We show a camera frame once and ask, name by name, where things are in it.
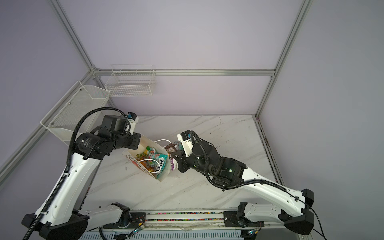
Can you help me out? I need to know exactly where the dark brown snack bar wrapper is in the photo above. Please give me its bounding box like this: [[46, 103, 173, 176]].
[[164, 142, 178, 171]]

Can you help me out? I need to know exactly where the white floral paper bag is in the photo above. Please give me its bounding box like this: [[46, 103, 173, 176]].
[[123, 135, 177, 182]]

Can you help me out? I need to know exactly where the orange Fox's fruits bag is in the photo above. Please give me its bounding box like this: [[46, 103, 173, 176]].
[[136, 148, 151, 162]]

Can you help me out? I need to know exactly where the teal Fox's large candy bag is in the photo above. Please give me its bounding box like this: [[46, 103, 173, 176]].
[[147, 147, 169, 175]]

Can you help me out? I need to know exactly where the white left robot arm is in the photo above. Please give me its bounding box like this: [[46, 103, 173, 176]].
[[22, 133, 141, 240]]

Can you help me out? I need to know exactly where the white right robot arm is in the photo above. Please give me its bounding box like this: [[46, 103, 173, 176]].
[[171, 141, 315, 235]]

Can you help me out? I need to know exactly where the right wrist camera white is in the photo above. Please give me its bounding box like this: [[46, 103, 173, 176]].
[[177, 130, 193, 158]]

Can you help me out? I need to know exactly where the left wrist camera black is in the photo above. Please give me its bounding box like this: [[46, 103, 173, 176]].
[[98, 112, 138, 139]]

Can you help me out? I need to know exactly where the white wire wall basket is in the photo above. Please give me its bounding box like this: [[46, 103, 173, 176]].
[[105, 65, 157, 97]]

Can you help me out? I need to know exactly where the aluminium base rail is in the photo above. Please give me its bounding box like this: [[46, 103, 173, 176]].
[[77, 206, 313, 240]]

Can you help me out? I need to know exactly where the white mesh wall basket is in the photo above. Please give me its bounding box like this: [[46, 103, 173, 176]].
[[40, 81, 110, 145]]

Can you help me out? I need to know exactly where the aluminium cage frame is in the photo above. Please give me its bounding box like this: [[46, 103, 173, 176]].
[[1, 1, 313, 188]]

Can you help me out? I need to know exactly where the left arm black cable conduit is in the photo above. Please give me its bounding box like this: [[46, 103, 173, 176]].
[[22, 107, 127, 240]]

